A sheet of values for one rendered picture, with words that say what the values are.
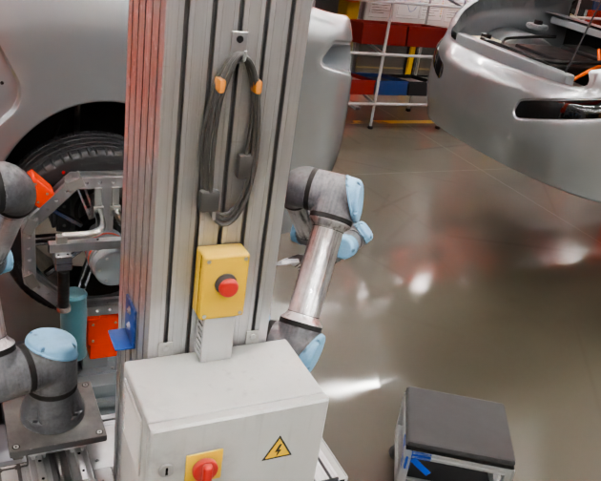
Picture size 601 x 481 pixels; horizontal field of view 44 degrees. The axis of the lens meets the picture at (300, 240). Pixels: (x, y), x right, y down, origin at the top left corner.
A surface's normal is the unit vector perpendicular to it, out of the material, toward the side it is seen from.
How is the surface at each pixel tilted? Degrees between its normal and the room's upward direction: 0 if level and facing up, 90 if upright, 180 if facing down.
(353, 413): 0
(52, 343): 7
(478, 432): 0
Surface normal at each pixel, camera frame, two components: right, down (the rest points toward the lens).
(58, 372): 0.65, 0.40
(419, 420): 0.14, -0.89
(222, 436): 0.41, 0.44
